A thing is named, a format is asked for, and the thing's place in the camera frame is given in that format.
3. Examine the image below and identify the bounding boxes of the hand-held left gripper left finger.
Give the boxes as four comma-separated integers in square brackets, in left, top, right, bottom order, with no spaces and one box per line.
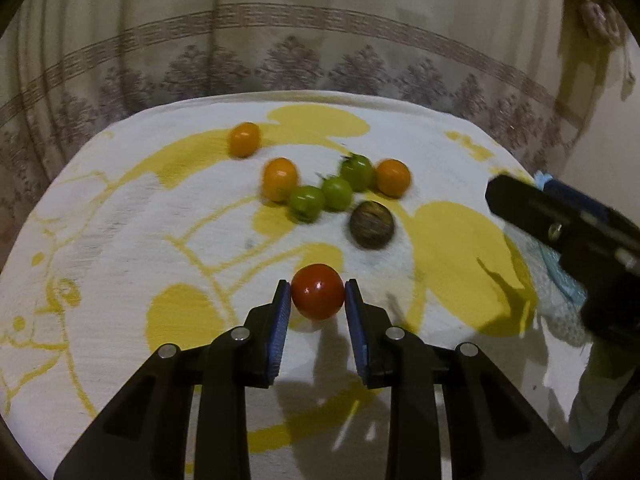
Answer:
[54,280,292,480]

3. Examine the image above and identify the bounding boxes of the light blue lace basket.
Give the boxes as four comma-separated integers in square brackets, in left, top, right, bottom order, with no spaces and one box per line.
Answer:
[537,237,593,348]

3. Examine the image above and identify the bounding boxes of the beige patterned curtain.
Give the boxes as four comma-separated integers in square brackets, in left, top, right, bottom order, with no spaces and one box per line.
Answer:
[0,0,591,221]

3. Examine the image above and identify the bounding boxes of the beige lace cloth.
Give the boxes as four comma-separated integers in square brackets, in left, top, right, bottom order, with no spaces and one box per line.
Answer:
[562,0,628,43]

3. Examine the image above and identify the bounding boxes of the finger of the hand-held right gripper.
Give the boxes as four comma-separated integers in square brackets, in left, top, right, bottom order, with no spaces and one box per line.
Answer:
[486,172,640,281]

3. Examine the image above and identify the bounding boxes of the green tomato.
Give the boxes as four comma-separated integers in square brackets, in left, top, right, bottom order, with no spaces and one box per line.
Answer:
[340,152,376,192]
[287,185,327,223]
[320,175,355,211]

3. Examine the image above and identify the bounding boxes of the yellow and white printed blanket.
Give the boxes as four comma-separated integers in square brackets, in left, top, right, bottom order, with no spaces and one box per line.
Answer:
[0,91,601,480]

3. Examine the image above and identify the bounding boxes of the red tomato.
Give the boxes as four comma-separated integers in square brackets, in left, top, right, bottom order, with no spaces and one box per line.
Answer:
[290,263,346,321]

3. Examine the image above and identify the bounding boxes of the dark brown passion fruit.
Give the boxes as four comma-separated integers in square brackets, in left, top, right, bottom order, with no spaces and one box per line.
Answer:
[348,200,396,250]

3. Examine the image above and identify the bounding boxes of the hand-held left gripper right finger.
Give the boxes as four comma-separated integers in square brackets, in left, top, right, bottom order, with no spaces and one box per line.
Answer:
[344,278,583,480]

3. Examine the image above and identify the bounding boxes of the small mandarin orange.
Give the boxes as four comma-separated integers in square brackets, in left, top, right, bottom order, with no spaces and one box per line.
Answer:
[227,121,262,158]
[261,157,300,203]
[375,158,412,197]

